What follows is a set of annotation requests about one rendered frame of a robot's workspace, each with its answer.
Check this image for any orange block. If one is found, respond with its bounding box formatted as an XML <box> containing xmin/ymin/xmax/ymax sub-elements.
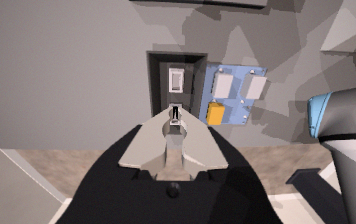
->
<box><xmin>206</xmin><ymin>102</ymin><xmax>225</xmax><ymax>125</ymax></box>

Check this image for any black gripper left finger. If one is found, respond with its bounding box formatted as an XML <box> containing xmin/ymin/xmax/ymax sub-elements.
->
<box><xmin>55</xmin><ymin>106</ymin><xmax>176</xmax><ymax>224</ymax></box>

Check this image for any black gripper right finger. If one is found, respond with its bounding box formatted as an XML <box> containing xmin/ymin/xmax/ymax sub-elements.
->
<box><xmin>175</xmin><ymin>106</ymin><xmax>284</xmax><ymax>224</ymax></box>

